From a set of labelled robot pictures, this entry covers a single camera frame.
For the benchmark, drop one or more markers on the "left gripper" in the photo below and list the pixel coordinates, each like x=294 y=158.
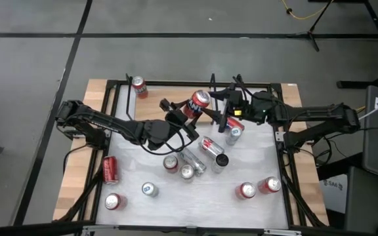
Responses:
x=176 y=117

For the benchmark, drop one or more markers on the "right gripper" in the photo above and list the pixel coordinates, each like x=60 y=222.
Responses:
x=239 y=101

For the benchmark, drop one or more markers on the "red Fanta can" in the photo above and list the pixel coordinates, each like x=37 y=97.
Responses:
x=197 y=105
x=236 y=124
x=113 y=201
x=139 y=88

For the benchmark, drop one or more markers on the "slim blue silver can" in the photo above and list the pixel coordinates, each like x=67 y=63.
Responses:
x=234 y=137
x=149 y=189

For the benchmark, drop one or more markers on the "red soda can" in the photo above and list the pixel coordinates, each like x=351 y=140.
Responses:
x=246 y=190
x=270 y=184

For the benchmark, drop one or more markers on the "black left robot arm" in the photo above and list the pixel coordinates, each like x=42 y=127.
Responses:
x=110 y=123

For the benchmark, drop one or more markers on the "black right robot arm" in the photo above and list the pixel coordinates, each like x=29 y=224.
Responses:
x=307 y=113

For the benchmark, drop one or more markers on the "wooden shelf with black legs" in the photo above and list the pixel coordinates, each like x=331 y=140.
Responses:
x=148 y=108

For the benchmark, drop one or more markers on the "yellow gripper tag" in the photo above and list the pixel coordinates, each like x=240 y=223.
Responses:
x=238 y=112

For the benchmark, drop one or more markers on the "silver Diet Coke can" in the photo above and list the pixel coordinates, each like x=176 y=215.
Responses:
x=187 y=171
x=210 y=147

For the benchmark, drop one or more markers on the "red black Coca-Cola can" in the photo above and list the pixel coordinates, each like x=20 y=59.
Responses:
x=170 y=162

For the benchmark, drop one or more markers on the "black tripod stand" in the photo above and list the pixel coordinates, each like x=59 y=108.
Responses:
x=312 y=34

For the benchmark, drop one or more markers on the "black desk base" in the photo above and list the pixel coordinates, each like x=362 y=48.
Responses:
x=356 y=84

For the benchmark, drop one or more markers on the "white printed box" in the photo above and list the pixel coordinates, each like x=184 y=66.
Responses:
x=333 y=196

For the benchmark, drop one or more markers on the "black frame clamp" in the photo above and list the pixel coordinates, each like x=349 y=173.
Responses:
x=239 y=79

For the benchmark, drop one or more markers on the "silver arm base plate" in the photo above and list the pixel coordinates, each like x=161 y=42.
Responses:
x=279 y=136
x=107 y=132

